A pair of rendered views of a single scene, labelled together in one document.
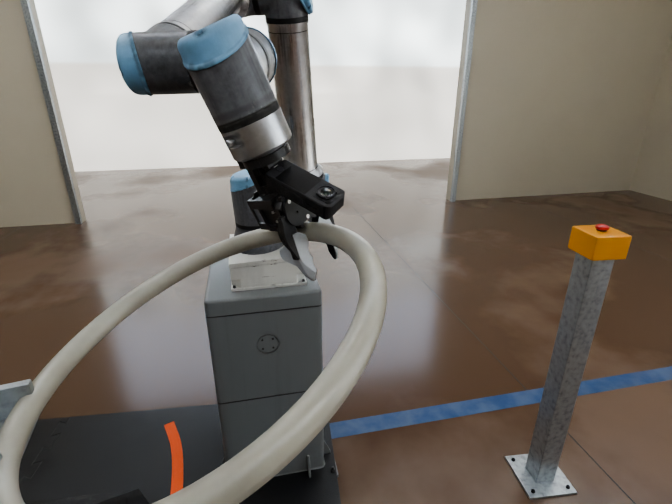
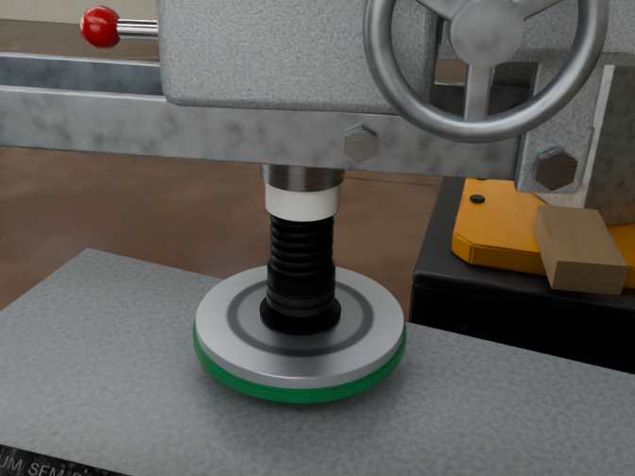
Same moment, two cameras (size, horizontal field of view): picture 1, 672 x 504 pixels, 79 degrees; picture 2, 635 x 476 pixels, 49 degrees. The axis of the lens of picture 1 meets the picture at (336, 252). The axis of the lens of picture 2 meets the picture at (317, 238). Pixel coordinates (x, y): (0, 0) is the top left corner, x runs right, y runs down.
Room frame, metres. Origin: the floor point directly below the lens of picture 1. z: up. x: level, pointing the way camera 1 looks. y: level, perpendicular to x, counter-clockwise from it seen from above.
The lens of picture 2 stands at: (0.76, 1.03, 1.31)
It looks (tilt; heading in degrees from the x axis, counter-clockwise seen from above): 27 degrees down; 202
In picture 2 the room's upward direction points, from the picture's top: 2 degrees clockwise
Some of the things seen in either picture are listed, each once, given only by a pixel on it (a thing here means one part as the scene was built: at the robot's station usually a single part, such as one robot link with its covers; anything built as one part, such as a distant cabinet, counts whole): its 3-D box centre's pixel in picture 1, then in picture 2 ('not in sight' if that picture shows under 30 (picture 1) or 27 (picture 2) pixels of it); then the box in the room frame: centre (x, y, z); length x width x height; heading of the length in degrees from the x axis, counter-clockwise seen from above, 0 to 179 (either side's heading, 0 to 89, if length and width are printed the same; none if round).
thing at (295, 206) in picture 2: not in sight; (302, 188); (0.21, 0.79, 1.06); 0.07 x 0.07 x 0.04
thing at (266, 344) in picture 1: (268, 364); not in sight; (1.42, 0.28, 0.43); 0.50 x 0.50 x 0.85; 12
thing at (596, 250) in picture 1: (566, 368); not in sight; (1.24, -0.85, 0.54); 0.20 x 0.20 x 1.09; 7
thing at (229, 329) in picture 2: not in sight; (300, 317); (0.21, 0.79, 0.91); 0.21 x 0.21 x 0.01
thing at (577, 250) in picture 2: not in sight; (575, 246); (-0.31, 1.04, 0.81); 0.20 x 0.10 x 0.05; 15
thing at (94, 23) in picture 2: not in sight; (130, 28); (0.32, 0.69, 1.21); 0.08 x 0.03 x 0.03; 110
